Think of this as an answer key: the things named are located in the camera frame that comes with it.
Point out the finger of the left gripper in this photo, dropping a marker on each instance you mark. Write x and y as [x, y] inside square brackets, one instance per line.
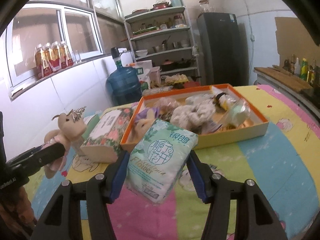
[30, 161]

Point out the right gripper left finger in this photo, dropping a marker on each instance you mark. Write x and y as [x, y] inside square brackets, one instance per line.
[61, 218]

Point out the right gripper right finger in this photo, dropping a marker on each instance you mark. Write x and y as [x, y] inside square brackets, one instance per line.
[255, 218]

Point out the pink plush bear with crown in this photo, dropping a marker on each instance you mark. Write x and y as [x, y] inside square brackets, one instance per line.
[71, 127]

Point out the green sponge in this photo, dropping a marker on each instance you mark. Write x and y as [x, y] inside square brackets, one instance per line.
[237, 114]

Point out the green flower tissue pack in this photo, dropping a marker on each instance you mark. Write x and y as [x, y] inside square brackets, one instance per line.
[158, 159]

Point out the white floral scrunchie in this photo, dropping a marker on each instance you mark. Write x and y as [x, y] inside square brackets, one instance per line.
[193, 116]

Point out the small purple plush bunny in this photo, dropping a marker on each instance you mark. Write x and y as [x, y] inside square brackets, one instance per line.
[144, 120]

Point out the leopard print scrunchie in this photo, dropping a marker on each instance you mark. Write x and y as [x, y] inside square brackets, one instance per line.
[166, 106]

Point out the person's left hand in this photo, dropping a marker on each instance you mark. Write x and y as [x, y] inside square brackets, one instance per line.
[17, 215]

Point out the colourful cartoon bed sheet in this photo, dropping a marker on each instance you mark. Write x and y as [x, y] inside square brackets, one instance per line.
[284, 163]

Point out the green white tissue box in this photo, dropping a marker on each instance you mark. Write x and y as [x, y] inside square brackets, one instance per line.
[91, 121]

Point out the floral tissue pack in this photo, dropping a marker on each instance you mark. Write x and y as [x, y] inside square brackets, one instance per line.
[103, 143]

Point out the pack of orange drink bottles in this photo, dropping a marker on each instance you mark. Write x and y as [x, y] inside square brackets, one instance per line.
[52, 57]

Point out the orange cardboard box tray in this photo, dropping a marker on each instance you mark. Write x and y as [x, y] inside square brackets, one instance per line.
[218, 114]

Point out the blue water jug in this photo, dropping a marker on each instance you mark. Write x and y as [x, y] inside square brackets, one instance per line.
[123, 84]

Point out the wooden side table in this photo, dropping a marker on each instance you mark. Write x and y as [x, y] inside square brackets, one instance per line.
[289, 80]

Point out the red plastic basin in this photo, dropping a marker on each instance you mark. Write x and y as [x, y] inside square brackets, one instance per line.
[191, 84]

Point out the green bottle on table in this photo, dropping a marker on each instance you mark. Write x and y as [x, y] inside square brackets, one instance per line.
[304, 69]

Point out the dark refrigerator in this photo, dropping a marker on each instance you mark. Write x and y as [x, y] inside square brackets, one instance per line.
[224, 59]

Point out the white metal shelf rack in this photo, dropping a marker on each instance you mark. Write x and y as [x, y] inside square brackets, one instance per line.
[165, 38]

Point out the window frame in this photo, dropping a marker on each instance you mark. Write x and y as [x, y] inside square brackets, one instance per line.
[89, 28]

